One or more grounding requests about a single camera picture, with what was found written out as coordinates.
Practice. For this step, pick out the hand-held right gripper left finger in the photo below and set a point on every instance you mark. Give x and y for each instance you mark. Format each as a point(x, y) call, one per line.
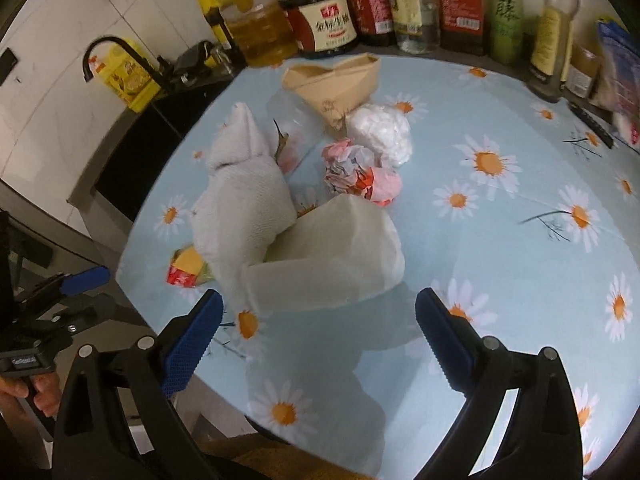
point(192, 345)

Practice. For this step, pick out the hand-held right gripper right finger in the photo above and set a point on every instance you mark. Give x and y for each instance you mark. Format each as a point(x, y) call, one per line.
point(445, 340)

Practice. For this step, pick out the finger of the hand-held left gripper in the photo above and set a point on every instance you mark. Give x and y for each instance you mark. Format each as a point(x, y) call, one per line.
point(87, 278)
point(95, 307)

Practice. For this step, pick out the white paper bag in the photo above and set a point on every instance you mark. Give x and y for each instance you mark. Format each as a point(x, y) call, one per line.
point(340, 260)

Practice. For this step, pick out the brown paper bag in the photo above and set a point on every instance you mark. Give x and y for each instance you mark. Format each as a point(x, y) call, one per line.
point(335, 87)

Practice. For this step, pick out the person's left hand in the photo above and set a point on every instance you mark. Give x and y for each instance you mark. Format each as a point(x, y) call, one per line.
point(40, 395)

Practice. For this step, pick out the red yellow snack wrapper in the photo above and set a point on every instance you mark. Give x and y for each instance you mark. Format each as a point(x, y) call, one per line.
point(187, 267)

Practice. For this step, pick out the daisy print tablecloth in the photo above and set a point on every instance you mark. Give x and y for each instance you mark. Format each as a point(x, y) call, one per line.
point(500, 260)

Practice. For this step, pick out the white paper towel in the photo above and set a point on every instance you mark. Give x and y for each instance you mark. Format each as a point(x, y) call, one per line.
point(240, 210)

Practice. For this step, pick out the black sink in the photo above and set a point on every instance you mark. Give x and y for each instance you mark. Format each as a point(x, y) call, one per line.
point(150, 145)

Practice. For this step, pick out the pink crumpled paper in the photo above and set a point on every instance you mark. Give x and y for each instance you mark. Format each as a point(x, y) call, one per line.
point(360, 172)

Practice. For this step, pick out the yellow box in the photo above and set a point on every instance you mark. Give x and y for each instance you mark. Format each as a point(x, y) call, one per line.
point(127, 77)

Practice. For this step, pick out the black faucet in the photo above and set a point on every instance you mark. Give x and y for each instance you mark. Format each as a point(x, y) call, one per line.
point(107, 42)

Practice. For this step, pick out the clear plastic wrapper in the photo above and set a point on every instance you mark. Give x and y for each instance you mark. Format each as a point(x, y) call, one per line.
point(292, 120)

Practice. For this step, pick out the pink white packet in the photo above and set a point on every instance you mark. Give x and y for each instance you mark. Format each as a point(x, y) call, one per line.
point(630, 127)

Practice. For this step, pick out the small brown jar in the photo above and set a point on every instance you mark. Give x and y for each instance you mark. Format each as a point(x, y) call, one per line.
point(582, 72)

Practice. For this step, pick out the large cooking oil jug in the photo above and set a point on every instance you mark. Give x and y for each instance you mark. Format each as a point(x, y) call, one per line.
point(260, 30)

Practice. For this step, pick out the yellow cap oil bottle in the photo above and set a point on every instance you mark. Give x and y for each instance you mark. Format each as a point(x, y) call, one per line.
point(550, 40)

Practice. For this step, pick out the blue plastic bag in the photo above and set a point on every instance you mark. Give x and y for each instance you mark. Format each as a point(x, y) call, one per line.
point(620, 70)

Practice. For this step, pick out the green label bottle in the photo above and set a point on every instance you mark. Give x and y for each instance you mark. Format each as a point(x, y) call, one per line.
point(507, 20)

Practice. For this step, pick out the clear bottle red label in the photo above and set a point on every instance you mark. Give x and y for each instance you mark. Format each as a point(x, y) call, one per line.
point(460, 5)

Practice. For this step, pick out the clear vinegar bottle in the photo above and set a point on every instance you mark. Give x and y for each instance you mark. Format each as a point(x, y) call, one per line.
point(412, 5)

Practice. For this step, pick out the dark soy sauce jug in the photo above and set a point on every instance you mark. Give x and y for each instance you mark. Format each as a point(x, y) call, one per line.
point(322, 22)

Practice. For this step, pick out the red label sauce bottle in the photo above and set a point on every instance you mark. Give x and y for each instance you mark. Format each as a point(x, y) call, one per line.
point(367, 2)

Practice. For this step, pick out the black wall socket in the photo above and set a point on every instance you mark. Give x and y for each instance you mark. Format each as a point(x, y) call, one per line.
point(7, 65)

